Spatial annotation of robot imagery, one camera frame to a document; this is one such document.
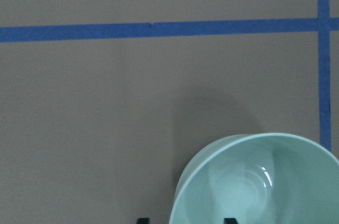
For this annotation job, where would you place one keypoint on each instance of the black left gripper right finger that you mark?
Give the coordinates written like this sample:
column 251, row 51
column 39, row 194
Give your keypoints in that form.
column 230, row 221

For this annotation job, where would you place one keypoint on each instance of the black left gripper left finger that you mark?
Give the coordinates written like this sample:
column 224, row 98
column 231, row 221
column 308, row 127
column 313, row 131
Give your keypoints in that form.
column 142, row 221

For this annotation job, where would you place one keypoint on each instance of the mint green ceramic bowl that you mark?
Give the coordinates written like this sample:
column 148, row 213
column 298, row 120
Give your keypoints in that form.
column 259, row 178

